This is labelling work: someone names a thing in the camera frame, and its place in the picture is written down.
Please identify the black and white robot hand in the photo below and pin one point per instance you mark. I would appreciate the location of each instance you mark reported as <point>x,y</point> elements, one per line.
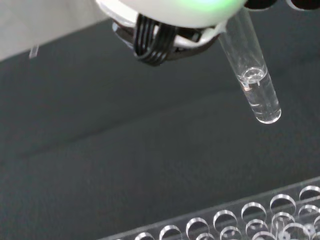
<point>175,12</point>

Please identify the clear acrylic test tube rack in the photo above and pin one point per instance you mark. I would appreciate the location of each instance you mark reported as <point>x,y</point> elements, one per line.
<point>250,220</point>

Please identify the clear cloth clip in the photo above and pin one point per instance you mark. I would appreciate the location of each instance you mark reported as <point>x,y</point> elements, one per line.
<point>33,51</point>

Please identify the black bench cloth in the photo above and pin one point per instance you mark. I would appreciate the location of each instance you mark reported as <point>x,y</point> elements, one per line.
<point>100,150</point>

